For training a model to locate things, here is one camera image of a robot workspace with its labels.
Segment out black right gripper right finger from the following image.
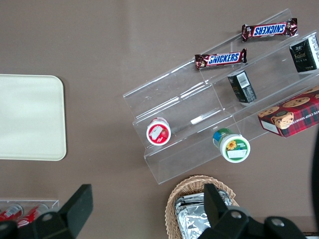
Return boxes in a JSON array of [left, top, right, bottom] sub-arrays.
[[201, 183, 251, 239]]

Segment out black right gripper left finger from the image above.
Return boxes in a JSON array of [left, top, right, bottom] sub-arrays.
[[32, 183, 94, 239]]

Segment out oval light wicker basket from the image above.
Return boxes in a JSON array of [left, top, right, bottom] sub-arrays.
[[164, 175, 240, 239]]

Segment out beige plastic tray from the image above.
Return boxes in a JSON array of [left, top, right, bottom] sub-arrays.
[[0, 74, 67, 161]]

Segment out clear acrylic bottle rack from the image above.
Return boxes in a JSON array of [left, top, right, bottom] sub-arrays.
[[0, 198, 60, 225]]

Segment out silver foil packets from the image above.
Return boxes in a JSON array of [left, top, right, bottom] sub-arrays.
[[174, 189, 234, 239]]

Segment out red cola bottle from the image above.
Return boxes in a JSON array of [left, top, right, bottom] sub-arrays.
[[17, 203, 50, 229], [0, 203, 25, 223]]

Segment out green lid yogurt cup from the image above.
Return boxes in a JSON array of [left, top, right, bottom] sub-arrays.
[[212, 128, 251, 164]]

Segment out red lid yogurt cup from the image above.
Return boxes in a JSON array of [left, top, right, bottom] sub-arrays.
[[146, 117, 172, 146]]

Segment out red plaid cookie box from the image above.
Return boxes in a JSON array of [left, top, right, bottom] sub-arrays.
[[257, 85, 319, 138]]

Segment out clear acrylic stepped shelf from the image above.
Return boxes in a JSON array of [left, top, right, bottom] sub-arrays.
[[122, 8, 319, 185]]

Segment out Snickers chocolate bar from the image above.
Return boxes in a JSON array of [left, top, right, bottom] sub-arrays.
[[241, 17, 299, 42], [194, 48, 248, 72]]

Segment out small black white box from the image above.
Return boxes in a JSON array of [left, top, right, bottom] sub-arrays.
[[289, 34, 319, 73]]

